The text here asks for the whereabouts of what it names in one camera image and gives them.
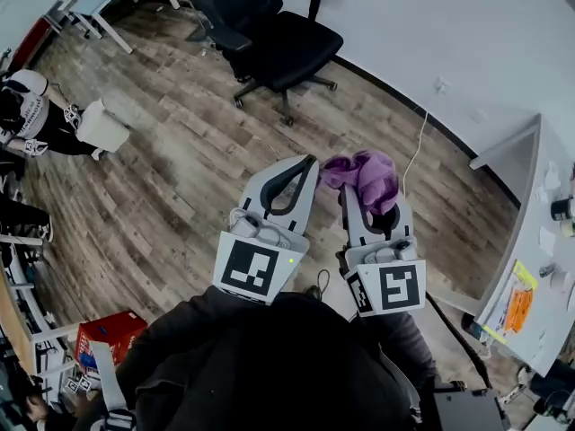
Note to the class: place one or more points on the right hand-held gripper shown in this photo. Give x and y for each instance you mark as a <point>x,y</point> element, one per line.
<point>395,285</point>

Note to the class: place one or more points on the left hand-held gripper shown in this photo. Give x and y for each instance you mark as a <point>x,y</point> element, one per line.
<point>247,267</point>

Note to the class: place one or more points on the purple cloth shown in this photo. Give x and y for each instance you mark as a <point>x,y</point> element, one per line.
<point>373,178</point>

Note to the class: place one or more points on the black office chair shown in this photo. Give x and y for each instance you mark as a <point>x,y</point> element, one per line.
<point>292,47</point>

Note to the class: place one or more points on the person's left forearm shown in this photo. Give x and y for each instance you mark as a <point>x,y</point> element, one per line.
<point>193,321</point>

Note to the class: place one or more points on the person's right forearm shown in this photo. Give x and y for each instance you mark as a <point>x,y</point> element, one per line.
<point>395,344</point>

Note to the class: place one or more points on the black shoulder bag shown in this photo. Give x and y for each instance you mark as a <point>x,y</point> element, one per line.
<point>467,411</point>

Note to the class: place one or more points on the grey office desk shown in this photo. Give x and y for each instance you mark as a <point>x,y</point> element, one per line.
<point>530,240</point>

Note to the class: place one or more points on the yellow orange paper sheet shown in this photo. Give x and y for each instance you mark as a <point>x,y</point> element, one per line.
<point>516,305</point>

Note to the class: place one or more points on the person's dark jacket torso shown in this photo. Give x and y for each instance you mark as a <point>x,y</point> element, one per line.
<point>278,366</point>

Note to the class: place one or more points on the white paper sheet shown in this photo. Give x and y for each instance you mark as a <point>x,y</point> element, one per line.
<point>547,240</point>

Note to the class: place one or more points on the crumpled white tissue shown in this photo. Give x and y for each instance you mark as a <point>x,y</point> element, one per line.
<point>552,178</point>

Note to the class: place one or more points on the black jar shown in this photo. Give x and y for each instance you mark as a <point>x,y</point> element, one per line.
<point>561,209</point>

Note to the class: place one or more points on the white trash bin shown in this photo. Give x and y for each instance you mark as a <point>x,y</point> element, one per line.
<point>101,126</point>

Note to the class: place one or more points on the red box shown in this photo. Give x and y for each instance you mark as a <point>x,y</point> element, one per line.
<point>112,330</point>

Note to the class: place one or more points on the wooden desk with white frame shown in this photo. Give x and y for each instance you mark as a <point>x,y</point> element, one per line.
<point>15,321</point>

